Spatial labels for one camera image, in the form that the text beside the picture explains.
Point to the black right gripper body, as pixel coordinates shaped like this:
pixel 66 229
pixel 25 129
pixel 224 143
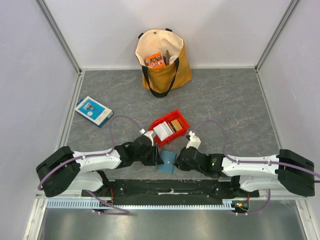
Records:
pixel 180 159

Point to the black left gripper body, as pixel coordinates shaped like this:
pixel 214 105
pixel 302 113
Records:
pixel 147 158

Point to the blue leather card holder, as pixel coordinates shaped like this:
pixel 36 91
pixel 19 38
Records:
pixel 168 158

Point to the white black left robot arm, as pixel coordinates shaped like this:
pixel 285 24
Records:
pixel 74 171

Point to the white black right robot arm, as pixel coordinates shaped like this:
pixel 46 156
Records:
pixel 285 170

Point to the stack of white cards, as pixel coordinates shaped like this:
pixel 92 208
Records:
pixel 163 131

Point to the gold card in bin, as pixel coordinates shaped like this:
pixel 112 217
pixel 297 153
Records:
pixel 175 125

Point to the red plastic bin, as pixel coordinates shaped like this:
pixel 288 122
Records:
pixel 167 118

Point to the blue white razor box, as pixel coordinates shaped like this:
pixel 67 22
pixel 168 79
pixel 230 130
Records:
pixel 93 111

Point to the brown tote bag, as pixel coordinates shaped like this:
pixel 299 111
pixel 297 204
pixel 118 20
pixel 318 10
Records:
pixel 160 81

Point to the orange snack packet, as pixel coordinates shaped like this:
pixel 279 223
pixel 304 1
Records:
pixel 155 61

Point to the brown item in bag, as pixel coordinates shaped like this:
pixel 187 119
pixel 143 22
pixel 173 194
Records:
pixel 168 59

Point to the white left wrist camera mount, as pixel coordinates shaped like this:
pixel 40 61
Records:
pixel 149 134

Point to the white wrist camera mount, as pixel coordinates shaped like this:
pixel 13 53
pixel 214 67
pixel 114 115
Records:
pixel 149 134
pixel 193 141

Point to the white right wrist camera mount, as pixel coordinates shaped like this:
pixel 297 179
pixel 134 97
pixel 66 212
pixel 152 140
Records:
pixel 193 141

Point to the grey slotted cable duct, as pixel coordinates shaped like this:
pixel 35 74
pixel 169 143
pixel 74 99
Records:
pixel 60 203

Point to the aluminium frame rail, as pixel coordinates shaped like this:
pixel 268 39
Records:
pixel 172 195

